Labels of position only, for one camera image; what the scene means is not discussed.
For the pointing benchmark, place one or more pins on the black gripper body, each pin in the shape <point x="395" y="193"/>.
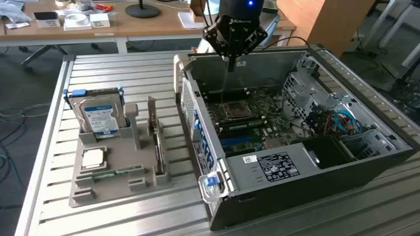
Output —
<point x="239" y="9"/>

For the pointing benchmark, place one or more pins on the black graphics card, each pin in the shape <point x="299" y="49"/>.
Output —
<point x="159" y="152"/>

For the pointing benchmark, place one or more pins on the white paper stack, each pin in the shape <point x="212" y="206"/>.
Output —
<point x="188" y="23"/>

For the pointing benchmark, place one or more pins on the wooden cabinet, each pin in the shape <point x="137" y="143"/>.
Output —
<point x="328" y="22"/>

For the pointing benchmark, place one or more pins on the black round lamp base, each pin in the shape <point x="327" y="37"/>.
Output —
<point x="143" y="12"/>

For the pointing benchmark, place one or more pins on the metal CPU socket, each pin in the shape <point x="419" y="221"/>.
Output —
<point x="235" y="109"/>

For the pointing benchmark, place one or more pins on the green motherboard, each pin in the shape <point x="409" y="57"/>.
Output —
<point x="279" y="123"/>

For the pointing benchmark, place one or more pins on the white labelled box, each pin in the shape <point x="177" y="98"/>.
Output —
<point x="100" y="18"/>

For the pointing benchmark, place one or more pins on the orange small item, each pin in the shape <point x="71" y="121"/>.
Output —
<point x="104" y="7"/>

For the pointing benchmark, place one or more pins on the white tape roll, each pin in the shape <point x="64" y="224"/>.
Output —
<point x="81" y="21"/>

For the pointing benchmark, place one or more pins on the blue expansion slot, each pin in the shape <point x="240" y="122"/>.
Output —
<point x="236" y="141"/>

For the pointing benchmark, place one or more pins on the flat white box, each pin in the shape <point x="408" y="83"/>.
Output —
<point x="76" y="27"/>

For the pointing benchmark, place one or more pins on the silver chipset heatsink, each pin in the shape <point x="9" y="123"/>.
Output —
<point x="271" y="144"/>

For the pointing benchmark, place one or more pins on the hard disk with blue carrier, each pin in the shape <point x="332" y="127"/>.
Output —
<point x="97" y="118"/>

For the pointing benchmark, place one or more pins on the beige tape roll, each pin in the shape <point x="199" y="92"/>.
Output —
<point x="61" y="5"/>

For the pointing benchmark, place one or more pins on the white box with black top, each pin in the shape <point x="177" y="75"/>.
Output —
<point x="47" y="17"/>

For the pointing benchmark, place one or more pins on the wooden desk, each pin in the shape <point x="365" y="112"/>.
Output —
<point x="39" y="33"/>

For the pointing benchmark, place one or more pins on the grey parts rack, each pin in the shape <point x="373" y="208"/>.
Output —
<point x="131" y="157"/>

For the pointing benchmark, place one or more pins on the silver disk bay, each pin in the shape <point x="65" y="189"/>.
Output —
<point x="367" y="145"/>

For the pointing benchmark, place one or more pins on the grey power supply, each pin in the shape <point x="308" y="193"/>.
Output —
<point x="245" y="177"/>

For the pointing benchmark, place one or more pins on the blue case latch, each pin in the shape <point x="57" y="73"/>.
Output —
<point x="211" y="182"/>

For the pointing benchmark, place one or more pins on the white label card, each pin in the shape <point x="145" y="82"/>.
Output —
<point x="16" y="25"/>

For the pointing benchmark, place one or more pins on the silver CPU chip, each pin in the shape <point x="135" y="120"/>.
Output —
<point x="92" y="158"/>

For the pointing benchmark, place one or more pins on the clear plastic bag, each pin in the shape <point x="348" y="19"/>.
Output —
<point x="12" y="14"/>

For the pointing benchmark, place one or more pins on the loose green RAM stick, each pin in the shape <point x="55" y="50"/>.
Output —
<point x="104" y="175"/>

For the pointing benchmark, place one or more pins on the black open PC case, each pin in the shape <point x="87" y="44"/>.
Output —
<point x="295" y="201"/>

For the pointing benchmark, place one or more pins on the white desk frame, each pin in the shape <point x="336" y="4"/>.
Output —
<point x="376" y="25"/>

